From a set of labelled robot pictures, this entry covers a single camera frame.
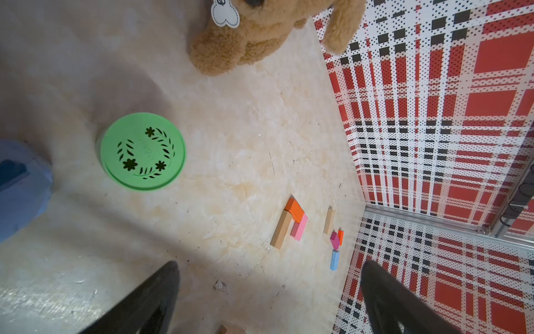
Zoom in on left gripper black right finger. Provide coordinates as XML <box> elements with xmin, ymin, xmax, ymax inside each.
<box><xmin>360</xmin><ymin>260</ymin><xmax>459</xmax><ymax>333</ymax></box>

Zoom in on orange building block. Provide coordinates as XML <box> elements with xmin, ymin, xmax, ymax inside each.
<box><xmin>285</xmin><ymin>196</ymin><xmax>305</xmax><ymax>224</ymax></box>

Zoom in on pink building block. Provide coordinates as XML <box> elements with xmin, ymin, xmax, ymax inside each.
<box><xmin>290</xmin><ymin>214</ymin><xmax>308</xmax><ymax>241</ymax></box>

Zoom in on green round toy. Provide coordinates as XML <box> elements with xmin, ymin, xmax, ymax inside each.
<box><xmin>96</xmin><ymin>112</ymin><xmax>187</xmax><ymax>191</ymax></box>

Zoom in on red-orange building block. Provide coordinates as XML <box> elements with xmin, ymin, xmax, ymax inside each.
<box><xmin>337</xmin><ymin>229</ymin><xmax>344</xmax><ymax>246</ymax></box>

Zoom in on brown teddy bear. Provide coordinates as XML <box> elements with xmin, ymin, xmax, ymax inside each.
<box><xmin>189</xmin><ymin>0</ymin><xmax>366</xmax><ymax>76</ymax></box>

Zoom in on wooden block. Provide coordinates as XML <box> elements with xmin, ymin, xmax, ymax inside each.
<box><xmin>271</xmin><ymin>210</ymin><xmax>293</xmax><ymax>249</ymax></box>
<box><xmin>323</xmin><ymin>206</ymin><xmax>335</xmax><ymax>235</ymax></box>

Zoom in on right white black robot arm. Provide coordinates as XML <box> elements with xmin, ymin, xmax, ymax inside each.
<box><xmin>492</xmin><ymin>162</ymin><xmax>533</xmax><ymax>239</ymax></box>

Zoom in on blue toy with cord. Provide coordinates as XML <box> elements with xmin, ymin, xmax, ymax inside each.
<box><xmin>1</xmin><ymin>139</ymin><xmax>54</xmax><ymax>242</ymax></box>

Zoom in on light blue back block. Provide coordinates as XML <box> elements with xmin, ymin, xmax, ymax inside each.
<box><xmin>330</xmin><ymin>249</ymin><xmax>340</xmax><ymax>271</ymax></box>

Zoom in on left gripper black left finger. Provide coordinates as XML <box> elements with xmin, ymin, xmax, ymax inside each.
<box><xmin>82</xmin><ymin>261</ymin><xmax>180</xmax><ymax>333</ymax></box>

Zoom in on magenta building block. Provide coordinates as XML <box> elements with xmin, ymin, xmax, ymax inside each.
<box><xmin>330</xmin><ymin>231</ymin><xmax>341</xmax><ymax>250</ymax></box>

